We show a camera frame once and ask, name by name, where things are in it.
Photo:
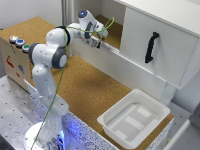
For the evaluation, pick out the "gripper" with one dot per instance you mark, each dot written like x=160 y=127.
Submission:
x=92 y=40

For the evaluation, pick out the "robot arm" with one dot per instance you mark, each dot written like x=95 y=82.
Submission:
x=41 y=76

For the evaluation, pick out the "white cabinet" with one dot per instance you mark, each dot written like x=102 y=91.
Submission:
x=110 y=63

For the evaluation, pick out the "green button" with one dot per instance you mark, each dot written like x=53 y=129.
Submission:
x=26 y=47

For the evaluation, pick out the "blue button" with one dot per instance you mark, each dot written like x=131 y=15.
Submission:
x=20 y=42

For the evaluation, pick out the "red button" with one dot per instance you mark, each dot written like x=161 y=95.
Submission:
x=13 y=38

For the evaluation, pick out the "white sliding door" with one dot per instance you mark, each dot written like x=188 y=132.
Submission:
x=173 y=56

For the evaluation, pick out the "white plastic box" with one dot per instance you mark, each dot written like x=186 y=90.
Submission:
x=133 y=121

